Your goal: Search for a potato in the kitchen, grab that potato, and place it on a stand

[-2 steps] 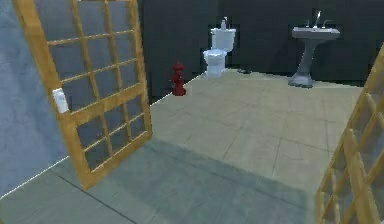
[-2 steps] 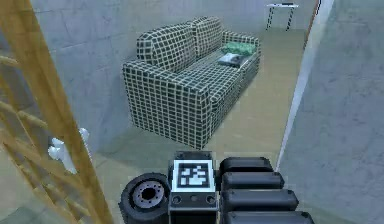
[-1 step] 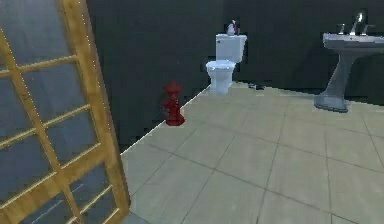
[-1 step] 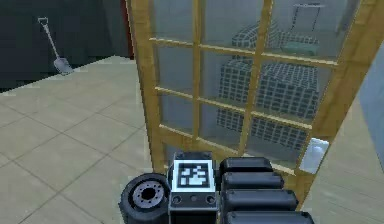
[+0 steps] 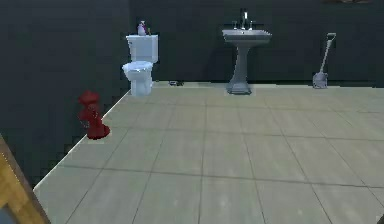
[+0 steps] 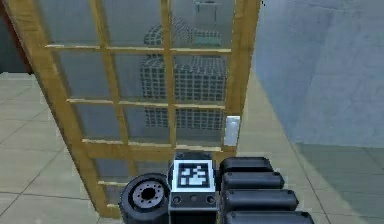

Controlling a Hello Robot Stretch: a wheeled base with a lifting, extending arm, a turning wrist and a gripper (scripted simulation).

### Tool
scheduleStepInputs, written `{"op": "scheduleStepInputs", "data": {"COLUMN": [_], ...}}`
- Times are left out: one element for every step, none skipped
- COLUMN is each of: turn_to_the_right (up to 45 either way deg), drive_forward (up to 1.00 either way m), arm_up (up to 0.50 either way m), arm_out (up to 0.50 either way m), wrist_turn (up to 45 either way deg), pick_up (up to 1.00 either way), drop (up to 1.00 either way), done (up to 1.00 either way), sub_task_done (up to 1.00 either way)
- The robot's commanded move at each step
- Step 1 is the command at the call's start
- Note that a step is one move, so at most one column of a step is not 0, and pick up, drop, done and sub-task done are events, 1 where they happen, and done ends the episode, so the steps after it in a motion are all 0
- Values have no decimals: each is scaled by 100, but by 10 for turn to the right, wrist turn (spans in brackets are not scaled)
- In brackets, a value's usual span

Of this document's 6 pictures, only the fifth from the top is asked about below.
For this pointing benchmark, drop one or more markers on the silver sink faucet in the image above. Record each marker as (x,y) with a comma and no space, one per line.
(245,19)

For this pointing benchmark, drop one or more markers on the grey toilet brush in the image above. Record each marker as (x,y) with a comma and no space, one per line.
(322,66)

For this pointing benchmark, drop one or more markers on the wooden framed door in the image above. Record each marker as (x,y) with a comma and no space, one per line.
(15,190)

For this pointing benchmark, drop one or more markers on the small dark floor object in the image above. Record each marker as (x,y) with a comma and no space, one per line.
(175,82)

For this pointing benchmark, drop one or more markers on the white toilet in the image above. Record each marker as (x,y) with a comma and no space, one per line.
(141,63)

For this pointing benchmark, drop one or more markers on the pink spray bottle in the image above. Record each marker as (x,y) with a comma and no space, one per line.
(142,29)

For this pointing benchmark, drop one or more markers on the grey pedestal sink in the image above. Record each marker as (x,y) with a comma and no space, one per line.
(243,50)

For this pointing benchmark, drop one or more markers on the red fire hydrant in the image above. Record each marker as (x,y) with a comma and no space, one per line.
(91,115)

